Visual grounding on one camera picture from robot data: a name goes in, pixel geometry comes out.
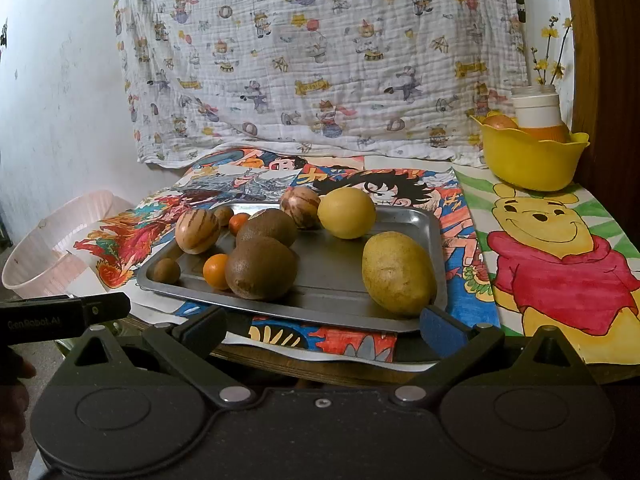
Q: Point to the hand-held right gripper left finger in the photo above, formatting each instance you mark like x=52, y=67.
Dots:
x=202, y=331

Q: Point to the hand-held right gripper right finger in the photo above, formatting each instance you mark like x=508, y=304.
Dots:
x=445, y=332

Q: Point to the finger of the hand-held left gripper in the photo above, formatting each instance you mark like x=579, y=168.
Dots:
x=107, y=306

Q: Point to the small orange tangerine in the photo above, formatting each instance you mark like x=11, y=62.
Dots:
x=240, y=224
x=216, y=272

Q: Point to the small brown kiwi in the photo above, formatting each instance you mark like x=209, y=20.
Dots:
x=166, y=270
x=222, y=216

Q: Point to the oblong yellow fruit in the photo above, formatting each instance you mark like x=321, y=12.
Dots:
x=398, y=273

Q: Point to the large brown kiwi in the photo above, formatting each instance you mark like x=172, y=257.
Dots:
x=260, y=269

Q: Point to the striped round fruit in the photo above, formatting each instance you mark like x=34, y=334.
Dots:
x=196, y=231
x=299, y=208

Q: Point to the metal tray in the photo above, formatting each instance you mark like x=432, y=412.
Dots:
x=330, y=280

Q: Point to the round yellow lemon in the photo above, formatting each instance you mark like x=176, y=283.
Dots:
x=346, y=213

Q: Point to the person's left hand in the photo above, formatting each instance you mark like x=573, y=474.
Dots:
x=12, y=410

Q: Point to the pink plastic basket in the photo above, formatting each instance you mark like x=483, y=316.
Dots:
x=45, y=245

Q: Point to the dragon drawing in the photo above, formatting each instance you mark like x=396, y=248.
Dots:
x=125, y=225

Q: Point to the orange and blue drawing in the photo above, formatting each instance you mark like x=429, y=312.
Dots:
x=320, y=341

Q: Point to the yellow bear drawing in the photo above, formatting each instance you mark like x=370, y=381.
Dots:
x=550, y=270

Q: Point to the black-haired character drawing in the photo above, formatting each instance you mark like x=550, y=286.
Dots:
x=400, y=190

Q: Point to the yellow plastic bowl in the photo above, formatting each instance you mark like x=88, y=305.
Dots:
x=530, y=162

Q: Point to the orange fruit in bowl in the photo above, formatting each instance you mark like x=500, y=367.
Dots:
x=500, y=121

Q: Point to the white and orange jar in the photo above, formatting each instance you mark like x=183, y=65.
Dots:
x=537, y=110

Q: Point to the yellow flower stems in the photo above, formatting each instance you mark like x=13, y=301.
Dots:
x=550, y=55

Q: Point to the white printed blanket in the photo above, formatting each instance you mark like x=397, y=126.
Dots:
x=325, y=60

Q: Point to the wooden headboard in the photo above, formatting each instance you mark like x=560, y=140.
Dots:
x=610, y=85

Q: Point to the white jar with flowers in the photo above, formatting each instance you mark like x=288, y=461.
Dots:
x=547, y=0

